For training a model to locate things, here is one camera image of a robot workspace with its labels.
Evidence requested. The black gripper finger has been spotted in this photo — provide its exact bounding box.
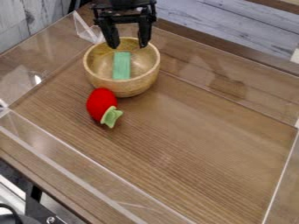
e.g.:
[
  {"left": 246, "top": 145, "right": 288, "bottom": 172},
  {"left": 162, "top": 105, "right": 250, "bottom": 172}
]
[
  {"left": 99, "top": 20, "right": 121, "bottom": 49},
  {"left": 138, "top": 17, "right": 153, "bottom": 48}
]

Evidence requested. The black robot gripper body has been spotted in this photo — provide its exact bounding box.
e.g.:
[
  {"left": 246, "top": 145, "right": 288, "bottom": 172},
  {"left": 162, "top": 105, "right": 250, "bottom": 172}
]
[{"left": 91, "top": 0, "right": 157, "bottom": 25}]

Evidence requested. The green rectangular block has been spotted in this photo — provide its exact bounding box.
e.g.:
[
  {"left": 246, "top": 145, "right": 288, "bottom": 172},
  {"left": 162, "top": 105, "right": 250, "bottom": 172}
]
[{"left": 113, "top": 52, "right": 131, "bottom": 80}]

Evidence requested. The brown wooden bowl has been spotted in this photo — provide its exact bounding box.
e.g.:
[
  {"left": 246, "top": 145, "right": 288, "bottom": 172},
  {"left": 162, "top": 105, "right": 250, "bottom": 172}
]
[{"left": 83, "top": 37, "right": 162, "bottom": 98}]

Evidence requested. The red plush strawberry toy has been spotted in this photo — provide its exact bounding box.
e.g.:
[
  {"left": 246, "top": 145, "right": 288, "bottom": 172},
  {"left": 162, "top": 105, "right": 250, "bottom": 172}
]
[{"left": 87, "top": 87, "right": 123, "bottom": 129}]

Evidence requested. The clear acrylic corner bracket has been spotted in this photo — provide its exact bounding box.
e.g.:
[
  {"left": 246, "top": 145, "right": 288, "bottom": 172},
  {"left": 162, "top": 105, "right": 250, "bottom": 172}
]
[{"left": 73, "top": 11, "right": 105, "bottom": 44}]

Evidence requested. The black table frame clamp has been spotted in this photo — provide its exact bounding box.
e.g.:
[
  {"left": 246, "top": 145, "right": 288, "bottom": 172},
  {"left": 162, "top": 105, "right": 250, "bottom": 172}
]
[{"left": 0, "top": 182, "right": 69, "bottom": 224}]

